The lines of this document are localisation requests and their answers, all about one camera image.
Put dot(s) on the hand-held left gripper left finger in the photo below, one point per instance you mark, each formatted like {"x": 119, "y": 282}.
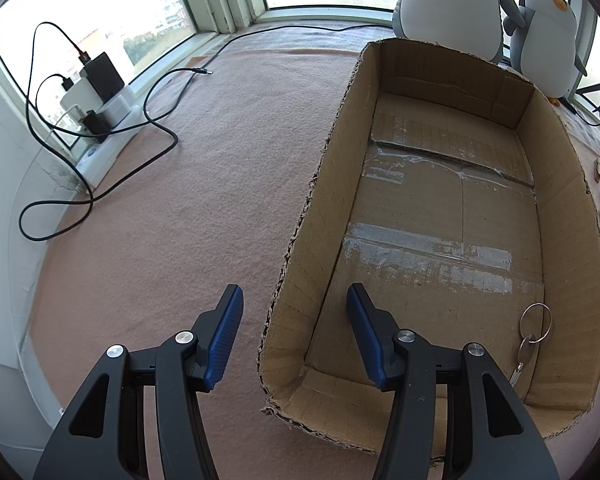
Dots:
{"x": 225, "y": 340}

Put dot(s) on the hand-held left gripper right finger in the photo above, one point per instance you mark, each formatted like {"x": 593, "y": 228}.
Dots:
{"x": 365, "y": 330}

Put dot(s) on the cardboard box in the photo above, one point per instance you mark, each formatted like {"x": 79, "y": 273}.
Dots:
{"x": 430, "y": 210}

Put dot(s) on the wooden clothespin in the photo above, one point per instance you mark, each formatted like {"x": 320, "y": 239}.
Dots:
{"x": 597, "y": 171}

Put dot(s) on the pink felt blanket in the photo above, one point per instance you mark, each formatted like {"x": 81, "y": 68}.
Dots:
{"x": 205, "y": 160}

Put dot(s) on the white power strip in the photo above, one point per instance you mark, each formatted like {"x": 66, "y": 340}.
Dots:
{"x": 105, "y": 152}

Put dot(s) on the small black charger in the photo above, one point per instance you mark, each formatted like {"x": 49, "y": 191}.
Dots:
{"x": 96, "y": 122}

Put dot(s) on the white charger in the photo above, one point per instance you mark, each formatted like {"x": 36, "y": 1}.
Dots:
{"x": 77, "y": 97}

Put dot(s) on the large black charger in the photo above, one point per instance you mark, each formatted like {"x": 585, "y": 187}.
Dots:
{"x": 102, "y": 77}

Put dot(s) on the large penguin plush toy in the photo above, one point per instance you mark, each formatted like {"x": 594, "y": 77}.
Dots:
{"x": 450, "y": 5}

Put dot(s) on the small penguin plush toy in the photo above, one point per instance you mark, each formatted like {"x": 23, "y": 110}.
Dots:
{"x": 545, "y": 40}

